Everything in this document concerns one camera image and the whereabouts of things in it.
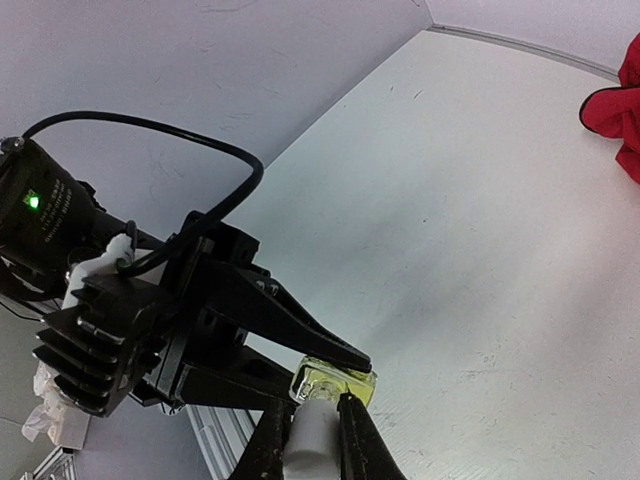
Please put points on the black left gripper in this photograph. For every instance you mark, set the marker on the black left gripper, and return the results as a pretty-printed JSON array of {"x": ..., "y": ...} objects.
[{"x": 205, "y": 362}]

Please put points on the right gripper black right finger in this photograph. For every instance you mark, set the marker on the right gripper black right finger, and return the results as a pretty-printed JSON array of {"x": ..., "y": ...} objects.
[{"x": 364, "y": 455}]

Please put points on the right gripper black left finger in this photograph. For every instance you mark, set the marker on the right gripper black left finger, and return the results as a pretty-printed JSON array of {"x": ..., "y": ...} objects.
[{"x": 262, "y": 459}]

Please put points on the white nail polish cap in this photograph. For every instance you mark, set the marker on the white nail polish cap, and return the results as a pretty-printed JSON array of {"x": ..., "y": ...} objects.
[{"x": 312, "y": 450}]

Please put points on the clear nail polish bottle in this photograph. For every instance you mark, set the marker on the clear nail polish bottle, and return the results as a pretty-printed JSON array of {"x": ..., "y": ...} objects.
[{"x": 317, "y": 379}]

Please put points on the red black sports jacket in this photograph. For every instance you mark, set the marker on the red black sports jacket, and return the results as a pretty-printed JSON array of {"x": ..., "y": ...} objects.
[{"x": 613, "y": 113}]

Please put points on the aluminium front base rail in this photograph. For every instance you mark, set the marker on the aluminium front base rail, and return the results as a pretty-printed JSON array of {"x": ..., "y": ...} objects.
[{"x": 155, "y": 443}]

